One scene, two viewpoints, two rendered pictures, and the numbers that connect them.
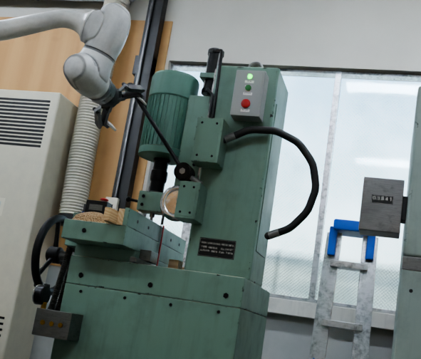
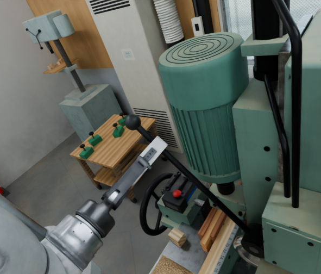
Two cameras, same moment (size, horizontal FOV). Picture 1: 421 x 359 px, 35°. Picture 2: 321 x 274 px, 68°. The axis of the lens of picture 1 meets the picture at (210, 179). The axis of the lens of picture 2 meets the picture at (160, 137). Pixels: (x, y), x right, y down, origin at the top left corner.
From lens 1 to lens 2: 212 cm
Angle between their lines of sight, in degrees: 56
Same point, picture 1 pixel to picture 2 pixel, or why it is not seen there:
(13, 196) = (134, 45)
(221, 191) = not seen: outside the picture
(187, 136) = (248, 168)
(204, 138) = (283, 250)
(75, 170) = (161, 9)
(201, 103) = (259, 124)
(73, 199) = (170, 31)
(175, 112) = (216, 134)
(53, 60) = not seen: outside the picture
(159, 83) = (171, 93)
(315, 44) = not seen: outside the picture
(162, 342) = not seen: outside the picture
